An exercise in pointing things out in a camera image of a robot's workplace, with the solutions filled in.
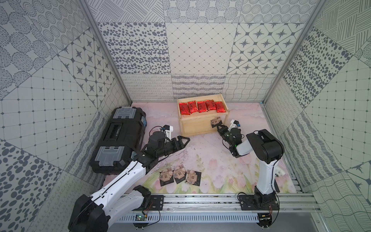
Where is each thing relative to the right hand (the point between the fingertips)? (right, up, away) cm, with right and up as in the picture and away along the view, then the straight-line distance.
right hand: (216, 125), depth 99 cm
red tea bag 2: (-5, +13, -11) cm, 18 cm away
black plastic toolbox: (-56, -5, -20) cm, 59 cm away
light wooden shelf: (-11, +1, +5) cm, 12 cm away
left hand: (-20, -5, -24) cm, 32 cm away
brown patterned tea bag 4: (0, +3, +4) cm, 5 cm away
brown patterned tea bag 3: (-16, -29, -17) cm, 38 cm away
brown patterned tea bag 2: (-24, -28, -15) cm, 40 cm away
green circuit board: (-43, -45, -28) cm, 68 cm away
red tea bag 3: (-11, +12, -11) cm, 20 cm away
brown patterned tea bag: (-32, -29, -17) cm, 47 cm away
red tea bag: (0, +12, -13) cm, 18 cm away
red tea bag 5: (-22, +11, -13) cm, 28 cm away
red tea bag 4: (-17, +12, -13) cm, 25 cm away
